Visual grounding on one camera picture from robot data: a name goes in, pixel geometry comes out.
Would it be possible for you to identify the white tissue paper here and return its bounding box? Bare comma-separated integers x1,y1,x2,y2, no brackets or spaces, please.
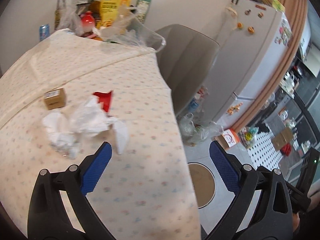
42,95,116,159

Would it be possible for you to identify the red paper scrap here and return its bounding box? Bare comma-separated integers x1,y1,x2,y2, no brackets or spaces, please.
93,90,113,113

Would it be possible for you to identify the small brown cardboard box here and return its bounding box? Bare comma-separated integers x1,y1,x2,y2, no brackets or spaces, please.
44,88,67,110

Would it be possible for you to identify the round white trash bin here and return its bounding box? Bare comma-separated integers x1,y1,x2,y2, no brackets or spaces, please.
188,163,216,209

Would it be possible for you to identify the white bag of trash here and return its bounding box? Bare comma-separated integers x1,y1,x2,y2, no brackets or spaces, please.
187,86,208,114

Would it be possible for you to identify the orange white cardboard box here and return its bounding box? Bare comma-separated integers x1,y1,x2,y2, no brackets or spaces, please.
214,129,240,150

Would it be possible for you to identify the colourful toy bag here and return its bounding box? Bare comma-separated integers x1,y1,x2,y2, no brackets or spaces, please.
238,127,259,149

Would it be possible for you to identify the plastic bag of bottles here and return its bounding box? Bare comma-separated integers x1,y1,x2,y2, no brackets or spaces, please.
178,113,224,146

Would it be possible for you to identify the brown cardboard box kitchen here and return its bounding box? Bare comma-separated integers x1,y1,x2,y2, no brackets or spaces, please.
271,127,293,151

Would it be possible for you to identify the floral white tablecloth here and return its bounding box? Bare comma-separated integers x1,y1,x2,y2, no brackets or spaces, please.
1,30,201,239

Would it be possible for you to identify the grey upholstered chair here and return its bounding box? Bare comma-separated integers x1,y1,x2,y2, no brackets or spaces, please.
156,24,220,116

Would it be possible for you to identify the white refrigerator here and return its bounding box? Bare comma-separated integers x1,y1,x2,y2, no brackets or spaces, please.
200,0,292,129

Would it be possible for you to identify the clear plastic bag right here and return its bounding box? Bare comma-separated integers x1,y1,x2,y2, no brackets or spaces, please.
93,5,167,52

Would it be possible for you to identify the clear plastic bag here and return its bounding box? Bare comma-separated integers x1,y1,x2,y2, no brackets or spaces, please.
55,0,84,36
93,5,167,52

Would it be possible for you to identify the blue drink can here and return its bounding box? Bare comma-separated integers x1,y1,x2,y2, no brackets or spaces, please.
39,24,50,41

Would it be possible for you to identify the red white round jar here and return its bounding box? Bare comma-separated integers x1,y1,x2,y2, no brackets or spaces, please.
80,11,95,33

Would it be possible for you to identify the white mesh hanging bag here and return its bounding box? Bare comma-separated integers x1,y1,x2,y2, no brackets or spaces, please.
225,6,238,30

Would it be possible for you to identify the clear plastic bag left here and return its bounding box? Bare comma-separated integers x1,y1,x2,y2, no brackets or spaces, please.
55,0,84,36

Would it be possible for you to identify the yellow snack bag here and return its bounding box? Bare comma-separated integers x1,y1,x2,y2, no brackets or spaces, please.
96,0,131,29

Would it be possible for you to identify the green tall box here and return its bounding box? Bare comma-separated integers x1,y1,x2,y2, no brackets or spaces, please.
135,0,152,23

